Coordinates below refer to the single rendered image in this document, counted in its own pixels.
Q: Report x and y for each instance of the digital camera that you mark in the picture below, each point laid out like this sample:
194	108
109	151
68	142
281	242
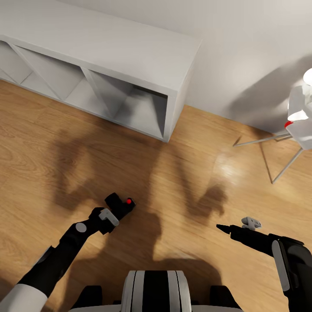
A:
117	207

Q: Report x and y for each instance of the robot trunk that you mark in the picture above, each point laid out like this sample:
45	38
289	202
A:
156	291

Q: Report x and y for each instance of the bookcase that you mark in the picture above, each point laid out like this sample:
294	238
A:
90	61

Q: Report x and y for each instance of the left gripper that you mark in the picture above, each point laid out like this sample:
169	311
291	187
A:
103	226

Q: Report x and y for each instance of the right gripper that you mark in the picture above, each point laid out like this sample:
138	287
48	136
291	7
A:
244	235

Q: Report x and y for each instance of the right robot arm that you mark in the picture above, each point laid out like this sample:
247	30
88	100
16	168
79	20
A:
293	260

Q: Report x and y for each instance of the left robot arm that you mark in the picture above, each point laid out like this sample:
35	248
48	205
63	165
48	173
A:
32	292

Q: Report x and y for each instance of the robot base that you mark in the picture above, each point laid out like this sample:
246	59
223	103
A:
221	300

